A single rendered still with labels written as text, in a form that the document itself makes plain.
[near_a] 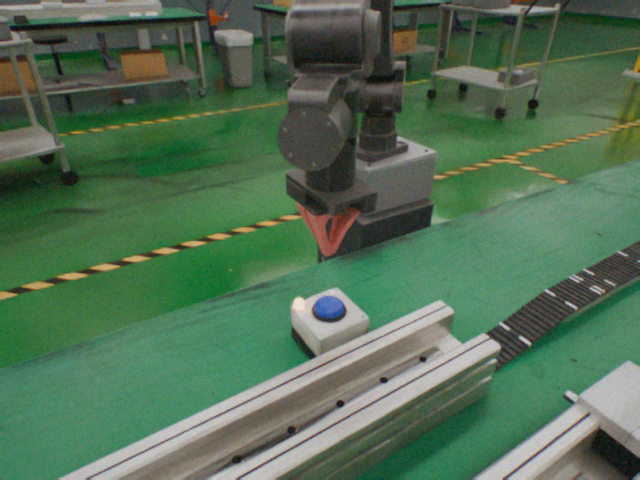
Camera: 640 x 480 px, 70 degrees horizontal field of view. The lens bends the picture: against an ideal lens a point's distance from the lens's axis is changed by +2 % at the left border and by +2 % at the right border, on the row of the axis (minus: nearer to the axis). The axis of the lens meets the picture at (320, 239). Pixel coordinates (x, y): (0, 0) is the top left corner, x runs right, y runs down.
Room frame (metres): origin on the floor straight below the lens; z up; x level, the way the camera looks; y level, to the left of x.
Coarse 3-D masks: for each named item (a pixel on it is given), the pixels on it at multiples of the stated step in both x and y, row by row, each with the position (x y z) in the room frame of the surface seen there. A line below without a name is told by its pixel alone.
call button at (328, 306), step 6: (318, 300) 0.48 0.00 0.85; (324, 300) 0.48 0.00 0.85; (330, 300) 0.48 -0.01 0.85; (336, 300) 0.48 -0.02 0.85; (342, 300) 0.48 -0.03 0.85; (318, 306) 0.46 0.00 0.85; (324, 306) 0.46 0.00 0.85; (330, 306) 0.46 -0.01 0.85; (336, 306) 0.46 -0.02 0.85; (342, 306) 0.47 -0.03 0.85; (318, 312) 0.46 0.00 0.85; (324, 312) 0.45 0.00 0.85; (330, 312) 0.45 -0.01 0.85; (336, 312) 0.45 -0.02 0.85; (342, 312) 0.46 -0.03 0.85
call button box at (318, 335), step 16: (336, 288) 0.52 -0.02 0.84; (304, 304) 0.48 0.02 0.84; (352, 304) 0.48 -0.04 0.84; (304, 320) 0.45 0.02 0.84; (320, 320) 0.45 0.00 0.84; (336, 320) 0.45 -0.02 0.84; (352, 320) 0.45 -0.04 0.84; (368, 320) 0.46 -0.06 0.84; (304, 336) 0.45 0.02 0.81; (320, 336) 0.42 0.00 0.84; (336, 336) 0.43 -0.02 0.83; (352, 336) 0.44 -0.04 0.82; (304, 352) 0.45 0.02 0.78; (320, 352) 0.42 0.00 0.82
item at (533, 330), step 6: (516, 312) 0.51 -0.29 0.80; (510, 318) 0.50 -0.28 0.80; (516, 318) 0.50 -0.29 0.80; (522, 318) 0.50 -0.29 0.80; (516, 324) 0.49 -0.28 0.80; (522, 324) 0.49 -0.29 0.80; (528, 324) 0.49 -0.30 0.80; (534, 324) 0.49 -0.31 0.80; (528, 330) 0.48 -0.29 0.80; (534, 330) 0.48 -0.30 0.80; (540, 330) 0.48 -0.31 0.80; (534, 336) 0.47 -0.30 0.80; (540, 336) 0.47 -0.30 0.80
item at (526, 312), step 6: (522, 306) 0.52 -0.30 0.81; (522, 312) 0.51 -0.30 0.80; (528, 312) 0.51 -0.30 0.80; (534, 312) 0.51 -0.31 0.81; (528, 318) 0.50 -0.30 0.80; (534, 318) 0.50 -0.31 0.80; (540, 318) 0.50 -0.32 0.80; (540, 324) 0.49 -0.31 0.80; (546, 324) 0.49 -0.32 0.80; (552, 324) 0.48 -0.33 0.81; (546, 330) 0.48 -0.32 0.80
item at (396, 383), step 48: (384, 336) 0.40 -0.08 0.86; (432, 336) 0.43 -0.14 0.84; (480, 336) 0.40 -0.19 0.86; (288, 384) 0.32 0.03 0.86; (336, 384) 0.35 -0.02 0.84; (384, 384) 0.35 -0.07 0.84; (432, 384) 0.33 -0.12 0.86; (480, 384) 0.37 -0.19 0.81; (192, 432) 0.27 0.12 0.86; (240, 432) 0.29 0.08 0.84; (288, 432) 0.29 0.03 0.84; (336, 432) 0.27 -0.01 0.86; (384, 432) 0.29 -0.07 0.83
